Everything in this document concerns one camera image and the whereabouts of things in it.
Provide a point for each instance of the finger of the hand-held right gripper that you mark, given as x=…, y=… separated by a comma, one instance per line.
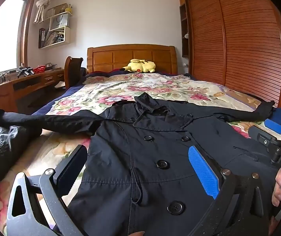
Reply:
x=274, y=125

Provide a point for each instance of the knotted white curtain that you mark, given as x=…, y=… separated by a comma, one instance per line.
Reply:
x=43, y=5

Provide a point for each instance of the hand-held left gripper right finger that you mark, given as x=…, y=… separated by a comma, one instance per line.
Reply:
x=202, y=169

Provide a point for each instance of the black device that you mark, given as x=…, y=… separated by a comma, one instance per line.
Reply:
x=25, y=71

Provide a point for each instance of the small yellow toy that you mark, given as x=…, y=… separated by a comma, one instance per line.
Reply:
x=69, y=7

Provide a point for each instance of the yellow plush toy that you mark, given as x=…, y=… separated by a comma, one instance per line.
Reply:
x=140, y=66

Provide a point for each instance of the white wall shelf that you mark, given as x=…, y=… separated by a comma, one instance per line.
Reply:
x=68, y=34

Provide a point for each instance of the black coat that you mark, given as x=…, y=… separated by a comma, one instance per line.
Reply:
x=130, y=152

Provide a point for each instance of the wooden slatted wardrobe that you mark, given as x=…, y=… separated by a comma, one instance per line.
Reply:
x=241, y=41

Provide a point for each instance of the white papers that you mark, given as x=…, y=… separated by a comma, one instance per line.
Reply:
x=59, y=84

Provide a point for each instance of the row of books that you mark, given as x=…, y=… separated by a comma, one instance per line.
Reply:
x=49, y=38

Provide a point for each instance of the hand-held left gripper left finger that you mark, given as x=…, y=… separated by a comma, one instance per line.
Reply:
x=71, y=167

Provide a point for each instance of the floral blanket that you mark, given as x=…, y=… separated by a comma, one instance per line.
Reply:
x=120, y=88

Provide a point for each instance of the wooden bed headboard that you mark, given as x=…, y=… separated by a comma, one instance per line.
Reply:
x=120, y=56

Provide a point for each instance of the wooden chair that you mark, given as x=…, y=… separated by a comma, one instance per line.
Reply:
x=71, y=71

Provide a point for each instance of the black crinkled jacket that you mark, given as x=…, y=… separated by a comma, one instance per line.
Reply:
x=2, y=147

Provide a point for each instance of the red basket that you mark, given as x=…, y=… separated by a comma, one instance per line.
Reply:
x=39, y=70

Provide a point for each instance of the window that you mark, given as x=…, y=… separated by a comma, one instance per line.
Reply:
x=2, y=34

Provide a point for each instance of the white paper bag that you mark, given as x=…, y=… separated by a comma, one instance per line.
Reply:
x=59, y=22

